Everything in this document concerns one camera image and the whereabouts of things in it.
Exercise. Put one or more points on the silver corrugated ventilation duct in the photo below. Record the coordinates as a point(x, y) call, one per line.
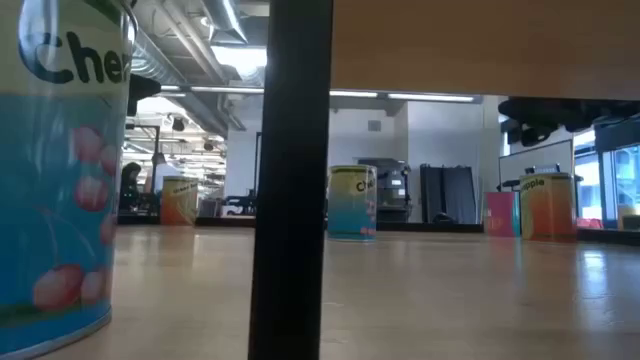
point(150, 60)

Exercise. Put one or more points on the green beans orange tin can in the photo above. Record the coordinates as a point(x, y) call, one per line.
point(179, 202)

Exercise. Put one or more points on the black machine cabinet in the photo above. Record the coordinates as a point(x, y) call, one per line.
point(392, 190)

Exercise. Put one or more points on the glass window wall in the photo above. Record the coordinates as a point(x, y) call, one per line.
point(590, 185)

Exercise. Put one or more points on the pink tin can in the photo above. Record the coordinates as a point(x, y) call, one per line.
point(500, 215)

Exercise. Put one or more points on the black metal stand frame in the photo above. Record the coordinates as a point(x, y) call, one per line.
point(156, 150)

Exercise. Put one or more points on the whiteboard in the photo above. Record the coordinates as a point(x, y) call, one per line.
point(540, 155)

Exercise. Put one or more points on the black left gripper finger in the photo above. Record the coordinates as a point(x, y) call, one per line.
point(142, 87)

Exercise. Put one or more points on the long ceiling light bar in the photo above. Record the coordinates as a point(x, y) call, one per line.
point(430, 97)
point(225, 90)

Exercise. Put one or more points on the wooden shelf board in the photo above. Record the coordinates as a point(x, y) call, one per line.
point(475, 45)

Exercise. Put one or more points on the silver smooth ventilation duct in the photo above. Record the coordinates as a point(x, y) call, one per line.
point(225, 20)

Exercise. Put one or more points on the black shelf side panel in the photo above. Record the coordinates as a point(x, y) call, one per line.
point(292, 200)

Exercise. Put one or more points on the cherry label tin can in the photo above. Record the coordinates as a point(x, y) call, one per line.
point(60, 200)

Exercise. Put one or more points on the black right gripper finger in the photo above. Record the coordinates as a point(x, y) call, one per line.
point(530, 112)

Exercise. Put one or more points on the red bin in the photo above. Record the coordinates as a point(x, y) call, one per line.
point(590, 223)

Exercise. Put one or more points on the short ceiling light bar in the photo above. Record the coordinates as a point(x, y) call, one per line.
point(352, 93)

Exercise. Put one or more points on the pineapple label tin can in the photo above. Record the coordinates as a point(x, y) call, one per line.
point(547, 210)

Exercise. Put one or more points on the person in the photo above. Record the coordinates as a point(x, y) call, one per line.
point(130, 182)
point(161, 172)

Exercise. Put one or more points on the black curtain panels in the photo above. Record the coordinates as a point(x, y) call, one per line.
point(450, 195)

